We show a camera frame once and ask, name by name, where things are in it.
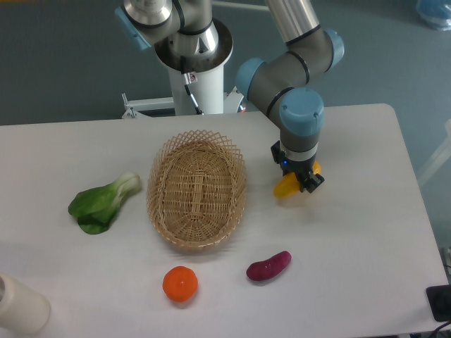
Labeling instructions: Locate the blue plastic bag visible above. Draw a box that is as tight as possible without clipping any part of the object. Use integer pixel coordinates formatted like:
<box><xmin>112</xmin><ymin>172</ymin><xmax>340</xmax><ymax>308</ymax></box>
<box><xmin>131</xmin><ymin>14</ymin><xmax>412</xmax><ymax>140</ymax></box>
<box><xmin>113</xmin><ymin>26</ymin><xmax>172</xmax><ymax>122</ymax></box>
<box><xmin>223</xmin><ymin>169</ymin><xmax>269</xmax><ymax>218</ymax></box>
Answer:
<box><xmin>416</xmin><ymin>0</ymin><xmax>450</xmax><ymax>31</ymax></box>

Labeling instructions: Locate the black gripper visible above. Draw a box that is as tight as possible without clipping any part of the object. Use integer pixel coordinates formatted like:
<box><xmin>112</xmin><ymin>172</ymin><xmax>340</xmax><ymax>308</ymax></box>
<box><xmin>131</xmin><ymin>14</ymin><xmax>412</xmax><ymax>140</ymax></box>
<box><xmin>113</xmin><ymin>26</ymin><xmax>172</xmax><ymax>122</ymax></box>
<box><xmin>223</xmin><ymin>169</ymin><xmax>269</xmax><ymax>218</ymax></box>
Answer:
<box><xmin>271</xmin><ymin>141</ymin><xmax>325</xmax><ymax>193</ymax></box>

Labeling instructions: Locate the purple sweet potato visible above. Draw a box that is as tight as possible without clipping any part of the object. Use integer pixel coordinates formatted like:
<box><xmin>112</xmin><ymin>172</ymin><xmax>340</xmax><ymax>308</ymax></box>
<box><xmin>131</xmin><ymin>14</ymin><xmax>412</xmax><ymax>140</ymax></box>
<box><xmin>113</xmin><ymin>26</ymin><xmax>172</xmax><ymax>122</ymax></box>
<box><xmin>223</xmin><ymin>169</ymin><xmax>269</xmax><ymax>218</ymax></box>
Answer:
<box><xmin>246</xmin><ymin>251</ymin><xmax>292</xmax><ymax>282</ymax></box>

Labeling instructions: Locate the cream white cylinder bottle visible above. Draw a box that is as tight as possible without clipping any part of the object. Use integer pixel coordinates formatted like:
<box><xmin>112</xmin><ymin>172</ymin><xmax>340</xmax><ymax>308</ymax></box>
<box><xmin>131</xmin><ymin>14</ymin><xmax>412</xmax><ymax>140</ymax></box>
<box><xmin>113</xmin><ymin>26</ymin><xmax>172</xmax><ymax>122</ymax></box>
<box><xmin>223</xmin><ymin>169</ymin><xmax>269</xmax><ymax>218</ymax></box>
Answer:
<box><xmin>1</xmin><ymin>273</ymin><xmax>51</xmax><ymax>334</ymax></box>

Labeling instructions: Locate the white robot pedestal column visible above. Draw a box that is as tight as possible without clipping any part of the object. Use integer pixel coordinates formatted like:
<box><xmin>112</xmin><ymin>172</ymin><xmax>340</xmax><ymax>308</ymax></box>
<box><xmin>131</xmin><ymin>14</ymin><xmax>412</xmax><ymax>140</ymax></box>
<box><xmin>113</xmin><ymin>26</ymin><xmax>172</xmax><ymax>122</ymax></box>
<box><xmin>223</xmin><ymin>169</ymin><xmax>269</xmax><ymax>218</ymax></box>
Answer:
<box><xmin>154</xmin><ymin>18</ymin><xmax>233</xmax><ymax>115</ymax></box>

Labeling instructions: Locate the black device at edge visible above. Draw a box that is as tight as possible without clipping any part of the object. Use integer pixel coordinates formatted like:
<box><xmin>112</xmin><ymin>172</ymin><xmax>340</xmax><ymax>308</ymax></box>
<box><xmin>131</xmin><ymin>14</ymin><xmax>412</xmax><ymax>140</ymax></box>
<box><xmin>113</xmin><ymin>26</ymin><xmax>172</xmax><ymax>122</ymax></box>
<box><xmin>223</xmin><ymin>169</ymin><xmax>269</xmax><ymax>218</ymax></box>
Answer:
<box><xmin>426</xmin><ymin>284</ymin><xmax>450</xmax><ymax>322</ymax></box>

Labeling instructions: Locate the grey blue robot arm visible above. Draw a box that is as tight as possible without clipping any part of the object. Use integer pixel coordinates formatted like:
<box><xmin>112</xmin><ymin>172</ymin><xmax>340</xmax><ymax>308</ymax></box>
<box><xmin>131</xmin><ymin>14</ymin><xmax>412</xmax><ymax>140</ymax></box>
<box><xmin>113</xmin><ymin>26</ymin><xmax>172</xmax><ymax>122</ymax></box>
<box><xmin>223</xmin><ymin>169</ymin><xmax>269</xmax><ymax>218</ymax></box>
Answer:
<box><xmin>115</xmin><ymin>1</ymin><xmax>345</xmax><ymax>192</ymax></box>

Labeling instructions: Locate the green bok choy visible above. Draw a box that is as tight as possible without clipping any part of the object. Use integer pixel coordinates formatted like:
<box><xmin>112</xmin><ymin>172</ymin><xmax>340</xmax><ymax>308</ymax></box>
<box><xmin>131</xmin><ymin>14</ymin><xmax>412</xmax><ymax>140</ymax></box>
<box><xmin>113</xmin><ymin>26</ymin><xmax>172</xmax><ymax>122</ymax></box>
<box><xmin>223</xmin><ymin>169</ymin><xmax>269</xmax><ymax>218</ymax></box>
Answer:
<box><xmin>68</xmin><ymin>172</ymin><xmax>142</xmax><ymax>235</ymax></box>

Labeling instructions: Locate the woven wicker basket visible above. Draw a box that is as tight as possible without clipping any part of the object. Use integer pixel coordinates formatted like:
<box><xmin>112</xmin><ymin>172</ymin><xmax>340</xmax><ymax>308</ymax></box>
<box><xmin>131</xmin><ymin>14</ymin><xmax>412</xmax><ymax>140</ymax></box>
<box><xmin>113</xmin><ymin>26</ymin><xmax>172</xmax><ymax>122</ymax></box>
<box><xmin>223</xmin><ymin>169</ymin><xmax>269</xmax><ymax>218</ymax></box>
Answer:
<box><xmin>147</xmin><ymin>130</ymin><xmax>247</xmax><ymax>251</ymax></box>

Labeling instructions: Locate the black cable on pedestal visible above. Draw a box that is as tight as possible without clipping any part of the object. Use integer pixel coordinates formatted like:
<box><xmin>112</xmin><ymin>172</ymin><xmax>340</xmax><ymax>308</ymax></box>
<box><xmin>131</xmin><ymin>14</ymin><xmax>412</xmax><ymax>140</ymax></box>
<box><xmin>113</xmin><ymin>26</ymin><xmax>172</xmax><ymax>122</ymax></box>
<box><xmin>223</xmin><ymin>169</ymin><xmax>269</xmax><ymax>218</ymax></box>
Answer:
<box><xmin>179</xmin><ymin>56</ymin><xmax>205</xmax><ymax>115</ymax></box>

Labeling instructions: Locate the orange tangerine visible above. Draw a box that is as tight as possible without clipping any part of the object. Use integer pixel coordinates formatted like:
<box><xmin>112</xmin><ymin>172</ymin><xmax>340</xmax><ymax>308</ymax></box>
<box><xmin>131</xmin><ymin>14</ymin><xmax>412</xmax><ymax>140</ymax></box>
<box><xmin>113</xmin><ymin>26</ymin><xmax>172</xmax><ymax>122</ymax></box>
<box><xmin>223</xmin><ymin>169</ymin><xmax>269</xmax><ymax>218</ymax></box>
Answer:
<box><xmin>162</xmin><ymin>266</ymin><xmax>198</xmax><ymax>303</ymax></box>

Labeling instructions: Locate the yellow mango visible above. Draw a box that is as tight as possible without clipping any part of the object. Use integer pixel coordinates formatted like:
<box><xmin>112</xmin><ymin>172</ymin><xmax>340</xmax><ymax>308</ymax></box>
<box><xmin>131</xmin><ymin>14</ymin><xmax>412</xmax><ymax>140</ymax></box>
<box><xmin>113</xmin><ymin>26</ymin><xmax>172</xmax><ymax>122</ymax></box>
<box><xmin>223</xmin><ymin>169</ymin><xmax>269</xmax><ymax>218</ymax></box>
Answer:
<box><xmin>273</xmin><ymin>161</ymin><xmax>322</xmax><ymax>199</ymax></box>

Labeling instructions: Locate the white metal base frame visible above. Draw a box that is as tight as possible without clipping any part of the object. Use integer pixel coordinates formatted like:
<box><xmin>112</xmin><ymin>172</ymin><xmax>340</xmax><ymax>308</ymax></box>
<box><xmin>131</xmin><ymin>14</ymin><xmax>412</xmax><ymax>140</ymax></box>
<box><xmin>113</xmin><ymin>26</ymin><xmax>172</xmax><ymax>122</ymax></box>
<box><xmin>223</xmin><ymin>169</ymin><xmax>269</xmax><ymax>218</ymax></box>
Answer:
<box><xmin>121</xmin><ymin>84</ymin><xmax>247</xmax><ymax>119</ymax></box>

